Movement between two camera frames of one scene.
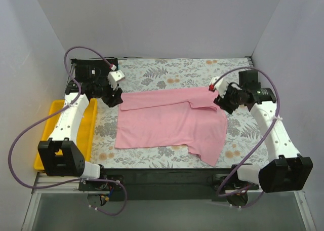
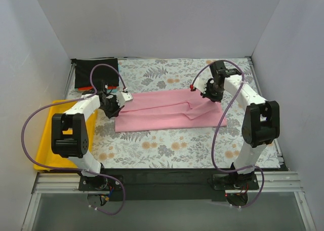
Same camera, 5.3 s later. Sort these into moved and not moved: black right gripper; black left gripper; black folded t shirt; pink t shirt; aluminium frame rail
Moved: black left gripper; black right gripper; pink t shirt
Not moved: aluminium frame rail; black folded t shirt
